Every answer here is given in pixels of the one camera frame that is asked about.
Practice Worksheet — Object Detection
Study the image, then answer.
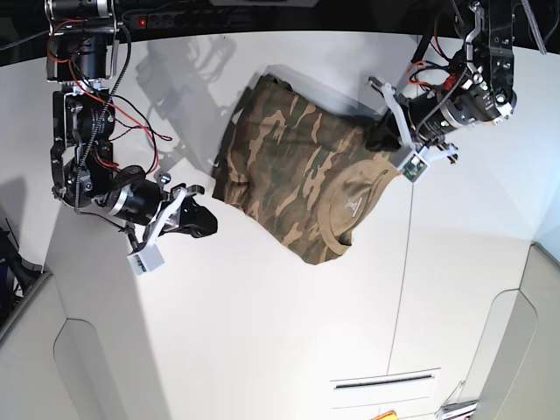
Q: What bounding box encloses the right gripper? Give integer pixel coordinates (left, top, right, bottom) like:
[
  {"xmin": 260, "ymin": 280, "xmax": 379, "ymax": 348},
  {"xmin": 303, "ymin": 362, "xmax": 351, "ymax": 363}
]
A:
[{"xmin": 104, "ymin": 173, "xmax": 218, "ymax": 252}]

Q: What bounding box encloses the black equipment left edge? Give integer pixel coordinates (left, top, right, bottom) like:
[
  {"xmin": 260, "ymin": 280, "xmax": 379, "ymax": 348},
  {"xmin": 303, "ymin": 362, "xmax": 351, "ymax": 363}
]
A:
[{"xmin": 1, "ymin": 217, "xmax": 43, "ymax": 324}]

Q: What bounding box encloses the orange object at edge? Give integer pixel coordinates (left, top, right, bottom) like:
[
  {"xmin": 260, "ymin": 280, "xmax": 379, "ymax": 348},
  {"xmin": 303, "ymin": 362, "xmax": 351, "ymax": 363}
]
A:
[{"xmin": 374, "ymin": 410, "xmax": 398, "ymax": 420}]

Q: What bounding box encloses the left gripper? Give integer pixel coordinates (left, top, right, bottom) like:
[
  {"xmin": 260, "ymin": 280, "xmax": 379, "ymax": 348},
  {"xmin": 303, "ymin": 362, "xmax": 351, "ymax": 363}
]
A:
[{"xmin": 365, "ymin": 76, "xmax": 459, "ymax": 165}]

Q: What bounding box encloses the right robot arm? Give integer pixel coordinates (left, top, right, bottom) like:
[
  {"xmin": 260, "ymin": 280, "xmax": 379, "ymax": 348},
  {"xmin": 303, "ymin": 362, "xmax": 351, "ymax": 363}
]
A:
[{"xmin": 45, "ymin": 1, "xmax": 218, "ymax": 253}]

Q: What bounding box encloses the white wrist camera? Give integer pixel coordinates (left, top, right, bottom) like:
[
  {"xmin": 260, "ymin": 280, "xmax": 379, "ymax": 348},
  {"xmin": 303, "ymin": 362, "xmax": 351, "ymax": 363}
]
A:
[
  {"xmin": 127, "ymin": 245, "xmax": 165, "ymax": 276},
  {"xmin": 390, "ymin": 146, "xmax": 430, "ymax": 183}
]

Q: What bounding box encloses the silver metal clip tool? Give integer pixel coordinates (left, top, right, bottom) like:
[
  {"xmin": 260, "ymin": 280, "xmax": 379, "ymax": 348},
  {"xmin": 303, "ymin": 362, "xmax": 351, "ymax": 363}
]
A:
[{"xmin": 435, "ymin": 381, "xmax": 479, "ymax": 420}]

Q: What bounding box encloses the camouflage T-shirt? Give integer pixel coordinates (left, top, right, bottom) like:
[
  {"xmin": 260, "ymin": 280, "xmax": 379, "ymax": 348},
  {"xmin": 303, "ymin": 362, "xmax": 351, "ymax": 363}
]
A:
[{"xmin": 213, "ymin": 74, "xmax": 399, "ymax": 265}]

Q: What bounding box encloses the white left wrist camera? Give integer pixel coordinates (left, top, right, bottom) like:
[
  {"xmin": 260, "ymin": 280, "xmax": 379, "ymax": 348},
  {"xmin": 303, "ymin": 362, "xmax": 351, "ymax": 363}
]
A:
[{"xmin": 390, "ymin": 146, "xmax": 430, "ymax": 183}]

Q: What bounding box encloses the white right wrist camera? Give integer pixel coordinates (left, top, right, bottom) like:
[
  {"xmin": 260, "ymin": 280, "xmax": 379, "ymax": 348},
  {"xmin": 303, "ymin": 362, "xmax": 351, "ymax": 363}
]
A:
[{"xmin": 127, "ymin": 245, "xmax": 165, "ymax": 276}]

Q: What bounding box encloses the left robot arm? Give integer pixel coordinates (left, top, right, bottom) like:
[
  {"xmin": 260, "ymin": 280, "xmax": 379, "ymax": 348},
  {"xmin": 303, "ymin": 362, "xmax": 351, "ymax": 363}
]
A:
[{"xmin": 365, "ymin": 1, "xmax": 547, "ymax": 163}]

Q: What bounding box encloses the black power strip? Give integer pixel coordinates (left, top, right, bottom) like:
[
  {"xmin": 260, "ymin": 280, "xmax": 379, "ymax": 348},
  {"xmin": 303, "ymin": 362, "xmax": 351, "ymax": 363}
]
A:
[{"xmin": 122, "ymin": 10, "xmax": 228, "ymax": 30}]

